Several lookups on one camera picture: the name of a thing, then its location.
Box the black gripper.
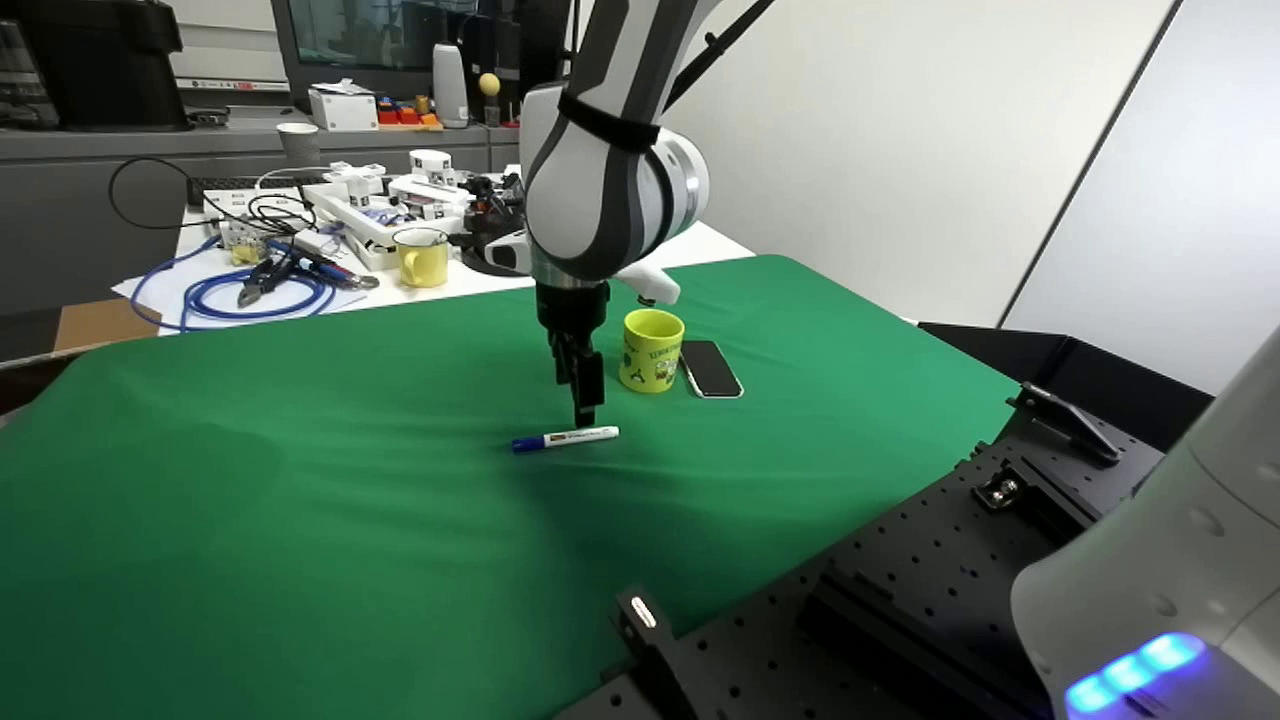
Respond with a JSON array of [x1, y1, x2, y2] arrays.
[[533, 274, 615, 433]]

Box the white marker blue cap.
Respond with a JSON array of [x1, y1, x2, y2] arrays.
[[508, 425, 625, 455]]

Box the yellow mug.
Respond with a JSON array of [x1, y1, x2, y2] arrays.
[[615, 307, 690, 399]]

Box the black smartphone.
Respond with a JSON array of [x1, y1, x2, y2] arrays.
[[679, 337, 750, 402]]

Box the small yellow cup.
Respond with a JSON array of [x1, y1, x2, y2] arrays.
[[397, 234, 455, 293]]

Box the white desk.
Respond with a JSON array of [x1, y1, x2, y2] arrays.
[[113, 177, 756, 337]]

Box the black table clamp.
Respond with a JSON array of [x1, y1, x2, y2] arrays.
[[1012, 378, 1129, 466], [611, 584, 699, 720]]

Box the white parts tray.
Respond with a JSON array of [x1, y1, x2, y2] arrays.
[[301, 173, 478, 263]]

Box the green table cloth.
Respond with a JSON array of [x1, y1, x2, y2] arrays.
[[0, 250, 1030, 720]]

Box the orange red item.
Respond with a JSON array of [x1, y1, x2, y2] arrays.
[[378, 93, 450, 133]]

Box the white cylindrical speaker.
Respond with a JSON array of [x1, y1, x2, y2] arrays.
[[427, 38, 474, 133]]

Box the black perforated breadboard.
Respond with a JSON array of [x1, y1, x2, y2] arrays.
[[558, 425, 1175, 720]]

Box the small clear cup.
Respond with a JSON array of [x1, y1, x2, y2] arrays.
[[217, 217, 271, 267]]

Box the white lidded container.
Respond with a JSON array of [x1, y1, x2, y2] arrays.
[[309, 76, 379, 135]]

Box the dark computer monitor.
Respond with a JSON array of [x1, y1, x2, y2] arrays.
[[271, 0, 575, 102]]

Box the grey counter desk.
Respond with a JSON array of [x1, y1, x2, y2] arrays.
[[0, 102, 523, 333]]

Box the black office chair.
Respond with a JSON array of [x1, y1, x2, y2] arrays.
[[0, 0, 193, 133]]

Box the black handled pliers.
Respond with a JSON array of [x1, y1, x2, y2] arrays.
[[237, 245, 383, 313]]

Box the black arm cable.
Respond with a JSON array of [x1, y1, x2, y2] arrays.
[[663, 0, 775, 112]]

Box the blue cable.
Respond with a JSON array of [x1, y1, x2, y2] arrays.
[[128, 234, 343, 337]]

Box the black corner bracket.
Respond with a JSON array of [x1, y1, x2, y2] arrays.
[[971, 473, 1034, 517]]

